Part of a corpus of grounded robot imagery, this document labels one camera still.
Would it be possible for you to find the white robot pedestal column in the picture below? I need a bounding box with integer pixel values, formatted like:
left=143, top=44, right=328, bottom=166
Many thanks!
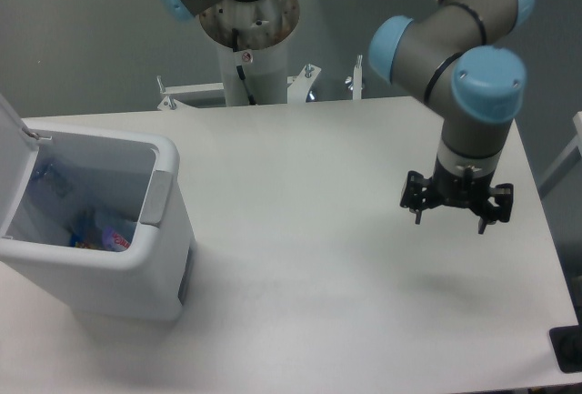
left=199, top=0, right=300, bottom=82

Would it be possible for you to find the white plastic trash can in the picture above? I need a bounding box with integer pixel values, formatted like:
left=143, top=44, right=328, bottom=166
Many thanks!
left=1, top=121, right=195, bottom=320

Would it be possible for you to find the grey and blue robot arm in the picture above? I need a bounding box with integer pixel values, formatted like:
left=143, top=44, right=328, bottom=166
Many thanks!
left=160, top=0, right=536, bottom=228

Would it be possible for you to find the black cable on pedestal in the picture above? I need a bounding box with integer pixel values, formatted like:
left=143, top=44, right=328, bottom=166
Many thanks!
left=230, top=27, right=256, bottom=106

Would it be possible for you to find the white frame at right edge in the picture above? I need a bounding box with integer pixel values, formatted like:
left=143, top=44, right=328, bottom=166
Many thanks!
left=537, top=112, right=581, bottom=198

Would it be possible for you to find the black object at table corner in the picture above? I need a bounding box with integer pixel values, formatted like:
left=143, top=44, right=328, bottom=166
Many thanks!
left=549, top=325, right=581, bottom=374

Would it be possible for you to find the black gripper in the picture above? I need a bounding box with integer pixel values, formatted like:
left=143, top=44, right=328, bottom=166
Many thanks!
left=400, top=158, right=514, bottom=235

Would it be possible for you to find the white clamp post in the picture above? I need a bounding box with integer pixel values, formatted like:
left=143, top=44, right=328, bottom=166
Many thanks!
left=345, top=54, right=365, bottom=100

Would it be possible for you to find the clear plastic bottle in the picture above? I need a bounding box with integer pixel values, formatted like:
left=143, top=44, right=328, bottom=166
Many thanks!
left=28, top=157, right=136, bottom=252

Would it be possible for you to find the blue snack wrapper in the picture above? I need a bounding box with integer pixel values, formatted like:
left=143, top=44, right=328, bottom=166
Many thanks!
left=68, top=217, right=105, bottom=250

